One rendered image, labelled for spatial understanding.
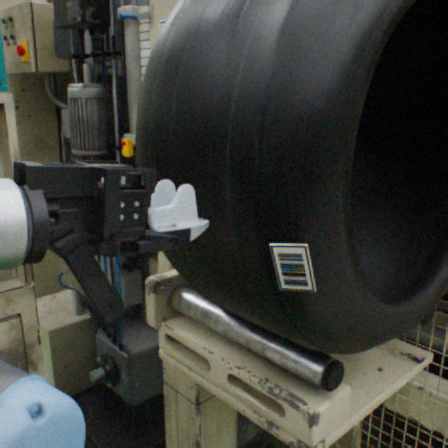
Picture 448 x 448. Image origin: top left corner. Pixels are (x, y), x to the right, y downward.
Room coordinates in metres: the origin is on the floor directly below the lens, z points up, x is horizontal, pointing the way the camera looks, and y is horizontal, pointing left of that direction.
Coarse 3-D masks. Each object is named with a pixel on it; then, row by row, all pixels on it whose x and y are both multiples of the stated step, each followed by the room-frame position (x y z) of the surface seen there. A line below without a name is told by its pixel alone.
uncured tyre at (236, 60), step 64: (192, 0) 0.63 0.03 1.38; (256, 0) 0.54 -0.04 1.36; (320, 0) 0.50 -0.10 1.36; (384, 0) 0.52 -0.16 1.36; (192, 64) 0.56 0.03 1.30; (256, 64) 0.49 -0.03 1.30; (320, 64) 0.48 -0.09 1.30; (384, 64) 0.96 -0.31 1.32; (192, 128) 0.54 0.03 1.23; (256, 128) 0.47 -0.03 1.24; (320, 128) 0.46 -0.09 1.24; (384, 128) 0.99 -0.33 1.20; (256, 192) 0.47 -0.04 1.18; (320, 192) 0.46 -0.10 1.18; (384, 192) 0.95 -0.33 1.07; (192, 256) 0.57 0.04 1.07; (256, 256) 0.48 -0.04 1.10; (320, 256) 0.47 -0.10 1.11; (384, 256) 0.85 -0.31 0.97; (256, 320) 0.57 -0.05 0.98; (320, 320) 0.50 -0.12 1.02; (384, 320) 0.57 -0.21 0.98
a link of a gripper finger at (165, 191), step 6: (162, 180) 0.51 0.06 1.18; (168, 180) 0.51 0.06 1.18; (156, 186) 0.50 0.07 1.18; (162, 186) 0.51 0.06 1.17; (168, 186) 0.51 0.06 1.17; (174, 186) 0.52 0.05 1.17; (156, 192) 0.50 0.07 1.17; (162, 192) 0.51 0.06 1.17; (168, 192) 0.51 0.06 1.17; (174, 192) 0.51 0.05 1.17; (156, 198) 0.50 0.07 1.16; (162, 198) 0.50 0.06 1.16; (168, 198) 0.51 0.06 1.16; (156, 204) 0.50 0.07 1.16; (162, 204) 0.50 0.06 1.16; (168, 204) 0.51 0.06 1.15; (150, 210) 0.49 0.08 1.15; (144, 228) 0.47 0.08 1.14
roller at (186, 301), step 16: (176, 304) 0.79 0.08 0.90; (192, 304) 0.76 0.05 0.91; (208, 304) 0.75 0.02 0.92; (208, 320) 0.72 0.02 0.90; (224, 320) 0.70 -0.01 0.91; (240, 320) 0.69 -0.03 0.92; (240, 336) 0.67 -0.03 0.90; (256, 336) 0.65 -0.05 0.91; (272, 336) 0.64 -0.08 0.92; (256, 352) 0.65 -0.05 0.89; (272, 352) 0.62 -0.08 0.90; (288, 352) 0.60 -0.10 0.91; (304, 352) 0.59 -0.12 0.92; (320, 352) 0.59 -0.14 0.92; (288, 368) 0.60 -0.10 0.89; (304, 368) 0.58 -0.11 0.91; (320, 368) 0.56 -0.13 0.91; (336, 368) 0.56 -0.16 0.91; (320, 384) 0.56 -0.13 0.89; (336, 384) 0.56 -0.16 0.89
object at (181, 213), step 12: (180, 192) 0.47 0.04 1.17; (192, 192) 0.49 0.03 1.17; (180, 204) 0.47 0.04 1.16; (192, 204) 0.49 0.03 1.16; (156, 216) 0.45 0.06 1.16; (168, 216) 0.46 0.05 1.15; (180, 216) 0.47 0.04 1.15; (192, 216) 0.49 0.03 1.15; (156, 228) 0.45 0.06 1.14; (168, 228) 0.46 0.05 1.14; (180, 228) 0.47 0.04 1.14; (192, 228) 0.47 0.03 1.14; (204, 228) 0.50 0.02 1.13
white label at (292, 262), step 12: (276, 252) 0.47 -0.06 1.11; (288, 252) 0.46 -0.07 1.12; (300, 252) 0.45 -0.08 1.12; (276, 264) 0.47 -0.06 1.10; (288, 264) 0.46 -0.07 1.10; (300, 264) 0.46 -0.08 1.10; (288, 276) 0.47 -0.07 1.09; (300, 276) 0.46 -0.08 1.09; (312, 276) 0.46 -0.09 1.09; (288, 288) 0.47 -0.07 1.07; (300, 288) 0.47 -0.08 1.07; (312, 288) 0.46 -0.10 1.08
